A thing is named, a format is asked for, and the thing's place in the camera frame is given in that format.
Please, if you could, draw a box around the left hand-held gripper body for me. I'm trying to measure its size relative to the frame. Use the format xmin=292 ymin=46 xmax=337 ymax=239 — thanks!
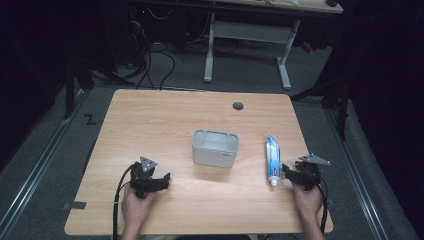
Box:
xmin=129 ymin=155 xmax=159 ymax=200

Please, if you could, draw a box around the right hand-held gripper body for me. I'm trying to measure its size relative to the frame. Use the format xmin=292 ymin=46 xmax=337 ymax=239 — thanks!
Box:
xmin=292 ymin=153 xmax=332 ymax=192

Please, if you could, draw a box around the black metal stand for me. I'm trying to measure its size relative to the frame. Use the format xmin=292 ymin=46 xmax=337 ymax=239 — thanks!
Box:
xmin=62 ymin=54 xmax=95 ymax=120
xmin=289 ymin=74 xmax=352 ymax=142

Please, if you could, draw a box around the person's left hand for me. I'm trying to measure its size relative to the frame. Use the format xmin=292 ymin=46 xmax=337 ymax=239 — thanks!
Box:
xmin=120 ymin=184 xmax=156 ymax=232

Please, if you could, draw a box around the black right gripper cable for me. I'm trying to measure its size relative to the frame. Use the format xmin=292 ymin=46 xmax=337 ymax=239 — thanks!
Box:
xmin=312 ymin=182 xmax=330 ymax=235

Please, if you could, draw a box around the black tape strip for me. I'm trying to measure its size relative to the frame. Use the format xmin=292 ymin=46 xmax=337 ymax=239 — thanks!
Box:
xmin=63 ymin=201 xmax=87 ymax=211

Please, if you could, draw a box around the person's right hand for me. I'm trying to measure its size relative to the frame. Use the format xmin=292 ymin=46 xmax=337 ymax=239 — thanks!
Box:
xmin=292 ymin=181 xmax=324 ymax=222

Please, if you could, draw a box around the bundle of black floor cables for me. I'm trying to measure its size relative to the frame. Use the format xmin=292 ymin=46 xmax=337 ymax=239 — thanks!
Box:
xmin=114 ymin=39 xmax=177 ymax=91

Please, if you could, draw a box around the metal floor rail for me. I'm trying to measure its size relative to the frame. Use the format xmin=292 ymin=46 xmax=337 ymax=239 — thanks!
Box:
xmin=0 ymin=89 xmax=88 ymax=236
xmin=324 ymin=106 xmax=390 ymax=240

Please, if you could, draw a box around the white and blue toothpaste tube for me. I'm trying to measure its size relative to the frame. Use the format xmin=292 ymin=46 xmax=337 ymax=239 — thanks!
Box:
xmin=265 ymin=134 xmax=282 ymax=188

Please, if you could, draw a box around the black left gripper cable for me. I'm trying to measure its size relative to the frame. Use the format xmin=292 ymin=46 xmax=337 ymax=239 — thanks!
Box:
xmin=112 ymin=163 xmax=138 ymax=240

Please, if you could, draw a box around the grey plastic storage container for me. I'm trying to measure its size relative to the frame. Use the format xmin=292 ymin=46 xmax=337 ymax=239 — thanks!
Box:
xmin=191 ymin=128 xmax=241 ymax=169

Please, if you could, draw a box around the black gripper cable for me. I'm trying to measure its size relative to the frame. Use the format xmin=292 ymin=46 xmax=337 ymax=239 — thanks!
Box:
xmin=112 ymin=163 xmax=138 ymax=240
xmin=312 ymin=182 xmax=330 ymax=235

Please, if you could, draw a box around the desk with white metal legs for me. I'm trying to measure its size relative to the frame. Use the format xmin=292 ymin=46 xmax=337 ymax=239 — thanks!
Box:
xmin=203 ymin=0 xmax=344 ymax=92

